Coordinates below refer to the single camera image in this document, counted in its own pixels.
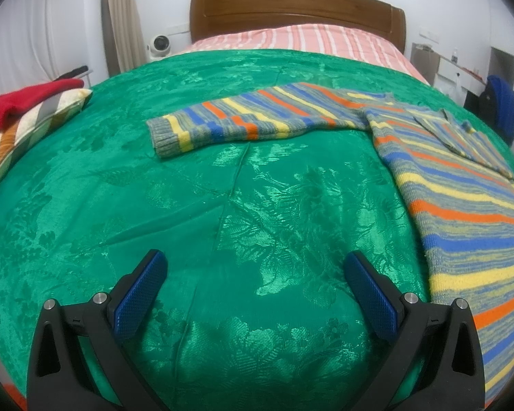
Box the striped knit sweater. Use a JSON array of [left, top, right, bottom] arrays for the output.
[[148, 83, 514, 399]]

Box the orange rug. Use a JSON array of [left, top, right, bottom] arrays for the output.
[[3, 383, 27, 411]]

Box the green floral bedspread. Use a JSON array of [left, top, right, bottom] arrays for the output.
[[0, 50, 514, 410]]

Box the striped brown white pillow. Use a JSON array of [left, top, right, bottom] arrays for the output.
[[0, 88, 93, 182]]

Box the red folded garment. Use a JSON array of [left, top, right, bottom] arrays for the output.
[[0, 78, 84, 131]]

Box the white desk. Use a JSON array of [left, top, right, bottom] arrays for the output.
[[410, 43, 486, 106]]

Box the plastic water bottle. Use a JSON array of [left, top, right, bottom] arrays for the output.
[[450, 48, 458, 64]]

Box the beige curtain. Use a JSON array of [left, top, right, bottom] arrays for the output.
[[101, 0, 146, 76]]

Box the pink striped bed sheet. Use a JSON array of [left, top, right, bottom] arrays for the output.
[[182, 23, 426, 83]]

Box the brown wooden headboard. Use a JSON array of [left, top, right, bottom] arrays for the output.
[[189, 0, 407, 52]]

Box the black handle object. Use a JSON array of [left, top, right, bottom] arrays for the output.
[[56, 65, 89, 81]]

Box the white wall socket strip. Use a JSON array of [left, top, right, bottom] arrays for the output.
[[419, 29, 440, 43]]

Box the white round camera device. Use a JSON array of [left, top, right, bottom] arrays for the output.
[[146, 34, 171, 61]]

